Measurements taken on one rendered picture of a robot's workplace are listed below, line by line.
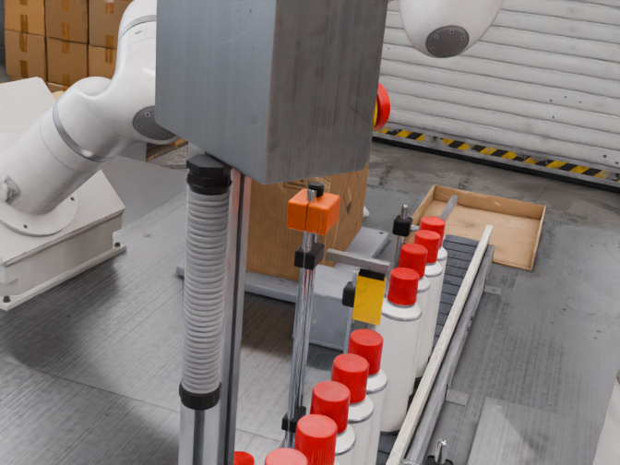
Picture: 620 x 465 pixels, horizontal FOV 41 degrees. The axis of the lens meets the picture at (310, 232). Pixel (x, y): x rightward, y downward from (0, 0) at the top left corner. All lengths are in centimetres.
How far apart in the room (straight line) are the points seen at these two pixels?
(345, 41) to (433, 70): 471
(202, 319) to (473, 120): 467
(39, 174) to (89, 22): 326
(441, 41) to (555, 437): 51
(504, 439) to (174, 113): 60
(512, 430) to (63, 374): 61
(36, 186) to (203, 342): 72
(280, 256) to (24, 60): 359
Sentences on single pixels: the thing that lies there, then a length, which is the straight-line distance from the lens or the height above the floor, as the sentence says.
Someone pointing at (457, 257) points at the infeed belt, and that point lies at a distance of 153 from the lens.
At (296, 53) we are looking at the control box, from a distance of 55.
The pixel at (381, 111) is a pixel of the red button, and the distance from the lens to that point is 63.
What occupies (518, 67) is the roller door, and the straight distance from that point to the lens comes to 514.
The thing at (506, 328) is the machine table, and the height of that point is 83.
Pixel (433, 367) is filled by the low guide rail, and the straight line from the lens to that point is 110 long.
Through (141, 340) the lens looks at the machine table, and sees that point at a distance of 127.
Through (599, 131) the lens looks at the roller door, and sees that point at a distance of 513.
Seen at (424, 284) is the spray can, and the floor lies 104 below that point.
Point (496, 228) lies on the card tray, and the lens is 184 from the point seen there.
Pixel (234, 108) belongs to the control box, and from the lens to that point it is 58.
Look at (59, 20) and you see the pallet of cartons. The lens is 467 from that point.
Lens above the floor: 147
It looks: 22 degrees down
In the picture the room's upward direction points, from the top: 5 degrees clockwise
